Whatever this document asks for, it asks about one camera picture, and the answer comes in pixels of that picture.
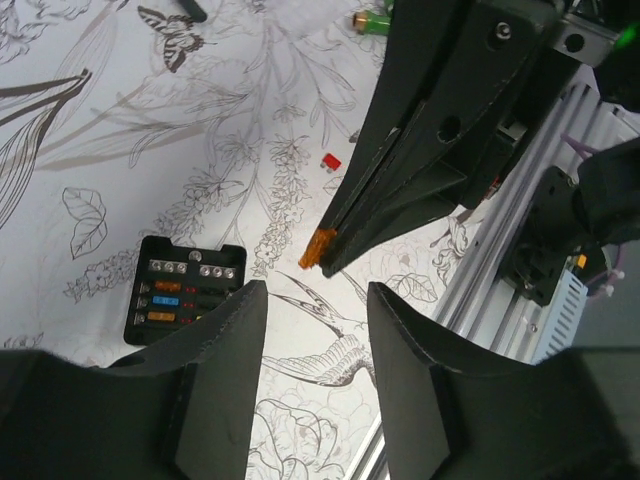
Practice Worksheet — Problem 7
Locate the orange fuse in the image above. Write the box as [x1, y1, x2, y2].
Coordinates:
[298, 228, 337, 270]

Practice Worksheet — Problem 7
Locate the slotted cable duct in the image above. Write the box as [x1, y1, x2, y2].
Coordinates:
[531, 270, 588, 364]

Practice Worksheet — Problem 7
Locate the red fuse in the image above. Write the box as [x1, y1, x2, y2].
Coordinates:
[321, 153, 342, 172]

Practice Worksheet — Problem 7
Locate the green connector part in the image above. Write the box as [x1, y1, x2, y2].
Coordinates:
[351, 0, 395, 36]

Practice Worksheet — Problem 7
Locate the aluminium rail frame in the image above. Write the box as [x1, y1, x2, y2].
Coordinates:
[349, 14, 640, 480]

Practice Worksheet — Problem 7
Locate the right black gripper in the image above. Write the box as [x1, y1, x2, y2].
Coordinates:
[319, 1, 562, 273]

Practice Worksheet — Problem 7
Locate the black fuse box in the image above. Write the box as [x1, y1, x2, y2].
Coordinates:
[123, 236, 247, 346]

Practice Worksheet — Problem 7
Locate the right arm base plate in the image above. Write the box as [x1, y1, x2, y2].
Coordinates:
[499, 166, 599, 306]

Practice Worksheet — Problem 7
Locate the right controller board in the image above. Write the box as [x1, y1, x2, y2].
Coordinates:
[573, 250, 607, 275]

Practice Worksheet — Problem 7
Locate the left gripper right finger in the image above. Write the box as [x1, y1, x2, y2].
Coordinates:
[367, 283, 639, 479]

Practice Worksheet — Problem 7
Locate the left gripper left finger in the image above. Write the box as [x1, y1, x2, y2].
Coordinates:
[1, 280, 268, 479]

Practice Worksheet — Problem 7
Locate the floral patterned mat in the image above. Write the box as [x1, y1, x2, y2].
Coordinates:
[1, 1, 485, 479]

